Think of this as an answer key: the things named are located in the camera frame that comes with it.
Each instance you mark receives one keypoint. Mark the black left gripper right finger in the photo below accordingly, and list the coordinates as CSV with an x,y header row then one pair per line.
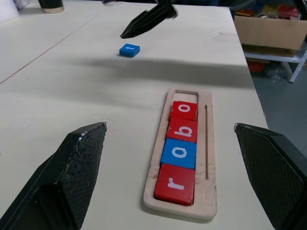
x,y
275,177

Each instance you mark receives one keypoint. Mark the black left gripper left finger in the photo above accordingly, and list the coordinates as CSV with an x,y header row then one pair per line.
x,y
60,182

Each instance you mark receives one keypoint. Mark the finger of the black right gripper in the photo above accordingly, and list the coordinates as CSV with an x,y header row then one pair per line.
x,y
151,15
153,24

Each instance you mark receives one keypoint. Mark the red letter tile b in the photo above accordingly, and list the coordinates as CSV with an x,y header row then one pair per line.
x,y
182,130

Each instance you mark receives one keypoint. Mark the blue letter tile t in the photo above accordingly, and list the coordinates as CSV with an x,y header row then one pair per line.
x,y
129,50

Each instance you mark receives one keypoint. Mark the long wooden letter tray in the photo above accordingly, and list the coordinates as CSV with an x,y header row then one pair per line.
x,y
208,182

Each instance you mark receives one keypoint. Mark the black drinking bottle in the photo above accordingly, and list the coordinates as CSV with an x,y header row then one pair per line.
x,y
51,6

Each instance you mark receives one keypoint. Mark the brown cardboard box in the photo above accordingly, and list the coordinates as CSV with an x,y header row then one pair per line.
x,y
268,33

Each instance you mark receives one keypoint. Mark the white metal shelf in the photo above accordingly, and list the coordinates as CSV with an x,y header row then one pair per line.
x,y
297,62

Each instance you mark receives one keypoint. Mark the purple and white packet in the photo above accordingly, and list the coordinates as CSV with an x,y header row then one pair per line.
x,y
9,12

